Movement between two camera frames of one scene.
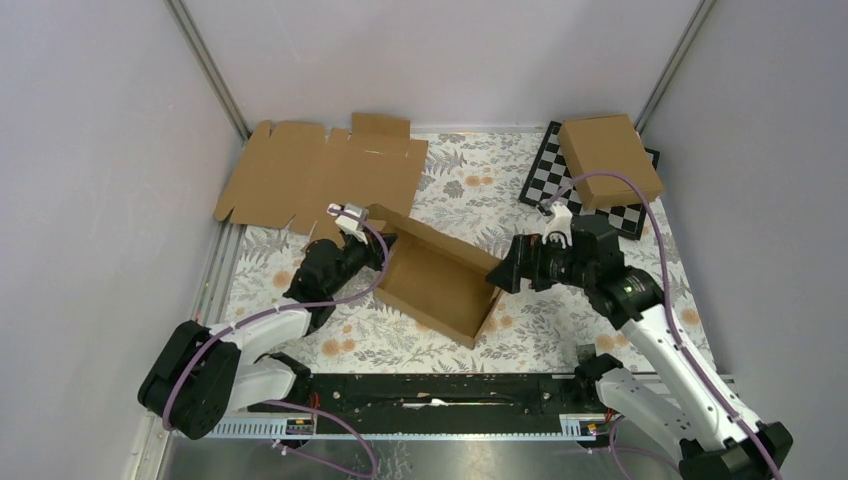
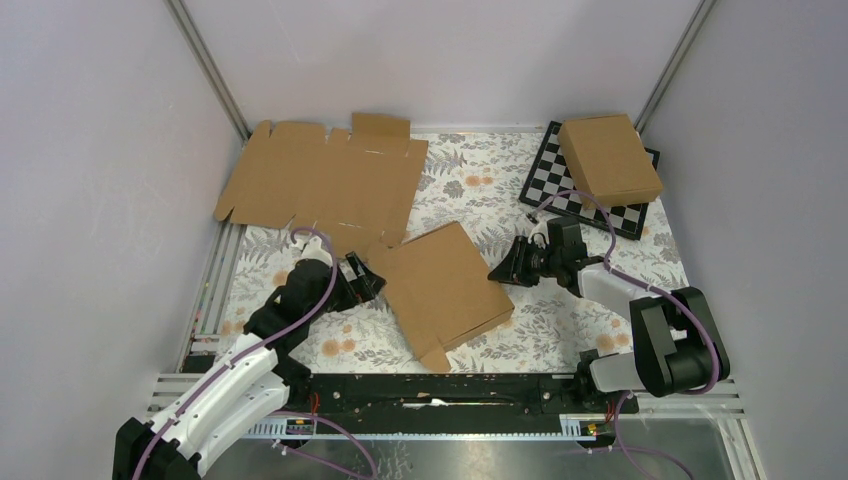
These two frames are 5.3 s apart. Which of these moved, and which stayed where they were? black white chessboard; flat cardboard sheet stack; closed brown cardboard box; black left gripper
Moved: black left gripper
Stayed: black white chessboard; flat cardboard sheet stack; closed brown cardboard box
